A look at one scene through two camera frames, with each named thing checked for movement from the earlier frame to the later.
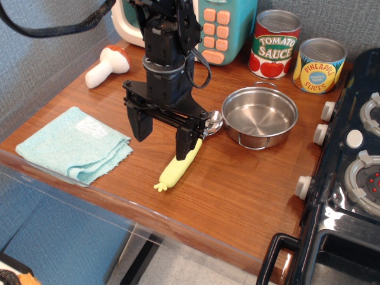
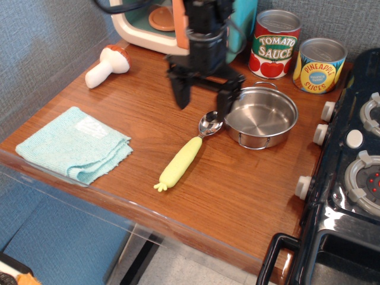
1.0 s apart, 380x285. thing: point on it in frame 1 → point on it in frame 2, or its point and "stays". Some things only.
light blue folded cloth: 76,146 stays
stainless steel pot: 260,117 stays
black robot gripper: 166,95 → 206,64
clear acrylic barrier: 56,230 stays
